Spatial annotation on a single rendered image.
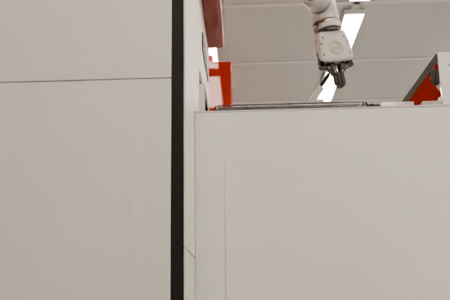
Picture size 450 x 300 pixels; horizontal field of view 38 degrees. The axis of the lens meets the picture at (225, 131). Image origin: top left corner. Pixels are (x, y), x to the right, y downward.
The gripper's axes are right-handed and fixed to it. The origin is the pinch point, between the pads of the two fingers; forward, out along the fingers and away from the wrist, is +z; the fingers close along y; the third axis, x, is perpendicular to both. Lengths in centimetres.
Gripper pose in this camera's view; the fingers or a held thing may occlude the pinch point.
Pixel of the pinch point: (339, 80)
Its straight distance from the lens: 196.5
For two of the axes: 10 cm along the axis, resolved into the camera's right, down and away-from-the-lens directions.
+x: -1.9, 2.8, 9.4
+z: 1.7, 9.5, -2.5
